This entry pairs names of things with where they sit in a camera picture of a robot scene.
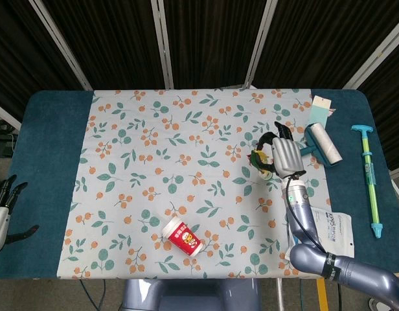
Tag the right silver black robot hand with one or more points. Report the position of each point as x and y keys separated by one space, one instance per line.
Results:
x=287 y=155

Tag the small colourful toy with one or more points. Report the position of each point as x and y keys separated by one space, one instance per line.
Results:
x=259 y=158

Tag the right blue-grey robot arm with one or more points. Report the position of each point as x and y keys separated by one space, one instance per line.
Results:
x=300 y=220

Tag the floral tablecloth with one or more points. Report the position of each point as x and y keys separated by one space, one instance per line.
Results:
x=186 y=155

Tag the pale colour swatch card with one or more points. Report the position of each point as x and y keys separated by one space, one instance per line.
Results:
x=321 y=110

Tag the dark blue felt table cover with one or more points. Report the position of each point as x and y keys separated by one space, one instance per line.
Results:
x=50 y=162

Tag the green blue water pump toy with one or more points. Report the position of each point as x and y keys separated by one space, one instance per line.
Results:
x=369 y=175

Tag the white KN95 mask package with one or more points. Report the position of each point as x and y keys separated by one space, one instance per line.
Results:
x=335 y=230

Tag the dark folding screen panel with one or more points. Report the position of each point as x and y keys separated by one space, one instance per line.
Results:
x=316 y=39
x=112 y=39
x=18 y=48
x=212 y=39

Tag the red paper cup white lid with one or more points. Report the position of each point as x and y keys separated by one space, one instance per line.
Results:
x=185 y=239

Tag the blue-grey robot torso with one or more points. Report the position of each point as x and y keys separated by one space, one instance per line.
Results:
x=186 y=294

